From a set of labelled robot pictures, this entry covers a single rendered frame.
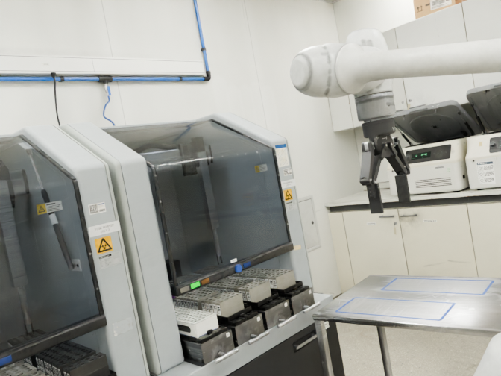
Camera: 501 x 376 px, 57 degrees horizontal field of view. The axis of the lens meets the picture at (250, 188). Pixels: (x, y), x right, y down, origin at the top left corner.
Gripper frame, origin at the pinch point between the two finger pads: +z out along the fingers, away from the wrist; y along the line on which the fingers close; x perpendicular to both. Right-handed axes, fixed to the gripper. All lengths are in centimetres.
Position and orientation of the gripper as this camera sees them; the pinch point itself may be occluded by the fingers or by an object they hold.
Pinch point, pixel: (391, 203)
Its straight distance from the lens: 116.1
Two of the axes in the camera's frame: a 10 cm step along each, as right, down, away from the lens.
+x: -6.9, 0.8, 7.2
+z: 1.8, 9.8, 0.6
